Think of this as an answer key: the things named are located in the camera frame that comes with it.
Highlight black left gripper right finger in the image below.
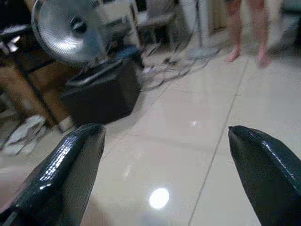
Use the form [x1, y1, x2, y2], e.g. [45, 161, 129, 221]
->
[228, 125, 301, 226]

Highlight blue stool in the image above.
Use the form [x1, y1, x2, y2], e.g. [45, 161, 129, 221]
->
[112, 44, 145, 69]

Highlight white pedestal fan stand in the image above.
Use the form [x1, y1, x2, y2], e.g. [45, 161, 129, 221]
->
[185, 0, 221, 59]

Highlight brown wooden table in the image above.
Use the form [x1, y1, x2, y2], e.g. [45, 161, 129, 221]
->
[0, 23, 78, 134]

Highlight black box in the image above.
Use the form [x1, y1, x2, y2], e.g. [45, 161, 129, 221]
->
[60, 58, 142, 127]

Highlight black floor cables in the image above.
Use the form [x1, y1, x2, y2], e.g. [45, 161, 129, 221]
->
[138, 40, 212, 91]

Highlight white chair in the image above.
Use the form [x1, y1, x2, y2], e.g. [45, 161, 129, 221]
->
[131, 0, 179, 45]

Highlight bare-legged person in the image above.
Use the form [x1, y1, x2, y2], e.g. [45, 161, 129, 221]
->
[225, 0, 273, 68]

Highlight white sandal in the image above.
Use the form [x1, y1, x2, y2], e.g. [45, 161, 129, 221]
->
[15, 128, 49, 156]
[6, 115, 47, 145]

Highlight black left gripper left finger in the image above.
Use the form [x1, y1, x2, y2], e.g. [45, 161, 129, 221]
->
[0, 123, 106, 226]

